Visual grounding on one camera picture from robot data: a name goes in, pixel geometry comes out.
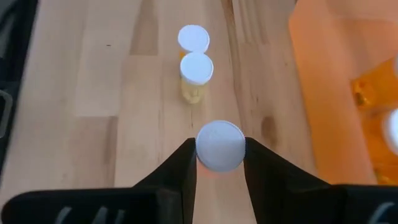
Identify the small orange pill bottle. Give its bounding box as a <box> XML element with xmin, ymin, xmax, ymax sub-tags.
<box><xmin>177</xmin><ymin>24</ymin><xmax>211</xmax><ymax>60</ymax></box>

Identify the small pink pill bottle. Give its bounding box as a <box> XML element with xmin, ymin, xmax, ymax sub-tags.
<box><xmin>195</xmin><ymin>120</ymin><xmax>247</xmax><ymax>179</ymax></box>

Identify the black table frame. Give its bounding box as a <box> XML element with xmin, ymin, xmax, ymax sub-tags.
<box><xmin>0</xmin><ymin>0</ymin><xmax>39</xmax><ymax>177</ymax></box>

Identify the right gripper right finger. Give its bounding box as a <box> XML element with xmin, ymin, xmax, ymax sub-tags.
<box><xmin>244</xmin><ymin>138</ymin><xmax>398</xmax><ymax>224</ymax></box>

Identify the orange translucent plastic bin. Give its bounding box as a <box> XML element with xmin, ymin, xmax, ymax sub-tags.
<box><xmin>288</xmin><ymin>0</ymin><xmax>398</xmax><ymax>187</ymax></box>

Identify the large amber pill bottle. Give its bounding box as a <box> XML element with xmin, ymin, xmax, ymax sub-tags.
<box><xmin>360</xmin><ymin>107</ymin><xmax>398</xmax><ymax>185</ymax></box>
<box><xmin>351</xmin><ymin>55</ymin><xmax>398</xmax><ymax>110</ymax></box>

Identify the small yellow-green pill bottle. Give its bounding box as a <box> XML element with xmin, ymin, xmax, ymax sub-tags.
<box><xmin>179</xmin><ymin>52</ymin><xmax>215</xmax><ymax>105</ymax></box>

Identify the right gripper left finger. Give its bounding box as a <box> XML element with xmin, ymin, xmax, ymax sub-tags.
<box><xmin>1</xmin><ymin>138</ymin><xmax>198</xmax><ymax>224</ymax></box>

